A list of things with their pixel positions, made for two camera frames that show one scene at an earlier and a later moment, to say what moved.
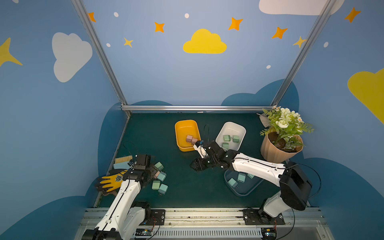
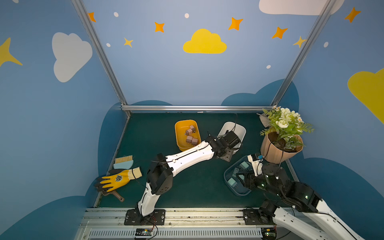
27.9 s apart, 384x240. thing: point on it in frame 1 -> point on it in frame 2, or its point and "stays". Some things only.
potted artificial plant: (283, 138) stays
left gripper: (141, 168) -> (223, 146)
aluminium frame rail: (157, 108) stays
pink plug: (189, 138) -> (192, 127)
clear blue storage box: (241, 183) stays
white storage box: (231, 136) stays
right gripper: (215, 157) -> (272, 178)
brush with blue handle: (121, 163) stays
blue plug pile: (233, 183) stays
